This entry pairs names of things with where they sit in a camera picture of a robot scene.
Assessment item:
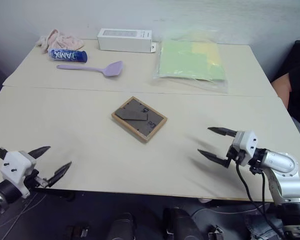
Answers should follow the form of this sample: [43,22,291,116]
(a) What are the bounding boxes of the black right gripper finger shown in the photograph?
[197,148,231,168]
[207,126,238,138]

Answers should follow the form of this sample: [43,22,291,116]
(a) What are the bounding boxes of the white rectangular cardboard box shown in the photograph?
[96,27,157,54]

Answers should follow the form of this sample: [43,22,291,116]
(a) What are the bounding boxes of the purple silicone spatula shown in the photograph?
[56,60,124,78]

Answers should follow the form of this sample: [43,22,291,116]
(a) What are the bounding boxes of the pink crumpled cloth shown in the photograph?
[36,28,85,55]

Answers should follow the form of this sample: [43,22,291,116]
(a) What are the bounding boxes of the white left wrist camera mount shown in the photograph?
[0,150,37,199]

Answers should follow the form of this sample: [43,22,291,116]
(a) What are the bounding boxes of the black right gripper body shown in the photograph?
[225,144,242,168]

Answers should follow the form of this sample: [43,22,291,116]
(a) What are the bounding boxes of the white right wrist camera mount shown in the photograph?
[230,130,259,168]

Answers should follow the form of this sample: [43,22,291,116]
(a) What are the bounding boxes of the wooden picture frame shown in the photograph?
[111,95,169,144]

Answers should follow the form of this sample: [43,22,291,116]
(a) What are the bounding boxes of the person in black clothing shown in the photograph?
[270,39,300,145]

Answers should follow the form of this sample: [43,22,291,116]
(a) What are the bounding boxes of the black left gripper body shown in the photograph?
[23,169,50,190]

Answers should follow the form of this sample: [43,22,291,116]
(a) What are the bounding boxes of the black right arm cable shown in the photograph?
[235,155,287,240]

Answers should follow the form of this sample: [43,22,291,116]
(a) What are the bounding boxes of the dark rounded shape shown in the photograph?
[108,212,137,240]

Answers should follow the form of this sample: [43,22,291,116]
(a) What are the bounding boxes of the thin white wires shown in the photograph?
[0,191,47,227]

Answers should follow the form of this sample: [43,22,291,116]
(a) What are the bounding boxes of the blue printed can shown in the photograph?
[47,47,88,63]

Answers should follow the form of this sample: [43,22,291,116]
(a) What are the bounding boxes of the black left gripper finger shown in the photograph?
[45,161,73,188]
[27,145,52,160]

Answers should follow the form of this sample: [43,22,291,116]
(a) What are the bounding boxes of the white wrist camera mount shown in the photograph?
[0,150,37,199]
[230,130,259,168]

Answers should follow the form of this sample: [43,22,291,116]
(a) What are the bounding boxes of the blue denim fabric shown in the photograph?
[243,211,281,240]

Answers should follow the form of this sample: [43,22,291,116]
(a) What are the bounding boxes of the plastic bag of green sheets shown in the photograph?
[152,27,230,94]

